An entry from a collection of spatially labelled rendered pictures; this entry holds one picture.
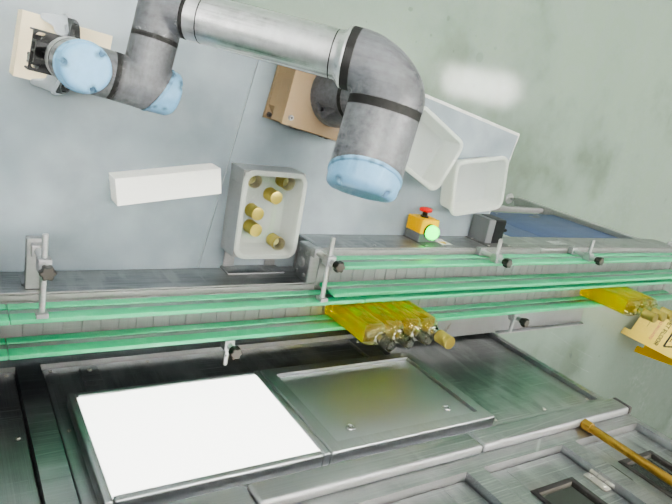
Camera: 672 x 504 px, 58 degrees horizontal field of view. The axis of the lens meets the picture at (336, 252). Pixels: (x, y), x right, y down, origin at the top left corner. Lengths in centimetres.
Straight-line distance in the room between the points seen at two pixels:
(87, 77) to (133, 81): 7
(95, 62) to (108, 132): 45
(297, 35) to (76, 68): 33
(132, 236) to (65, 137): 27
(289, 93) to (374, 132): 58
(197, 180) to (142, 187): 13
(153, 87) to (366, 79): 34
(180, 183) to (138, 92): 44
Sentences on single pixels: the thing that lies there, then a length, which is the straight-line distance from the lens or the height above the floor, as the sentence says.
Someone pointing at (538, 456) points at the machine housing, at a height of 143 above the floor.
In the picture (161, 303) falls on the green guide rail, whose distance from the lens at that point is 140.
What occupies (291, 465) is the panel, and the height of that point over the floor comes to 132.
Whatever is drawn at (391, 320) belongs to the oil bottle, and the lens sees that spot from 153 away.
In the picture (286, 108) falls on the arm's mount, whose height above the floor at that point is 85.
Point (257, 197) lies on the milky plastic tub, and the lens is 156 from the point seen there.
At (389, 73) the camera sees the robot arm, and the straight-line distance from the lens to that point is 92.
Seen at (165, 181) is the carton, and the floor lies 81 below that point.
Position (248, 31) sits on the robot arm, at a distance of 99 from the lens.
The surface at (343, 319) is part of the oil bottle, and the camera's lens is 157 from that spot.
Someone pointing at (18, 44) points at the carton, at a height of 82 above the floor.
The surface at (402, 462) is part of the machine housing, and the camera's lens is 130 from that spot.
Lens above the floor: 213
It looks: 52 degrees down
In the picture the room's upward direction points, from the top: 122 degrees clockwise
